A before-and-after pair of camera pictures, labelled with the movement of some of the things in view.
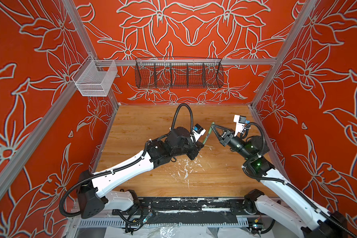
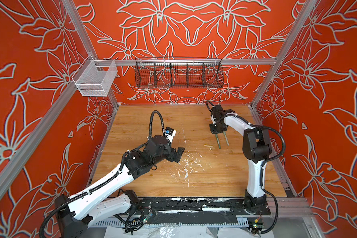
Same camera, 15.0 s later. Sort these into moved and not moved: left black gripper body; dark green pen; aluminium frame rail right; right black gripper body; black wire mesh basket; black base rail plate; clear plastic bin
Moved: left black gripper body; right black gripper body; dark green pen
Not moved: black base rail plate; aluminium frame rail right; clear plastic bin; black wire mesh basket
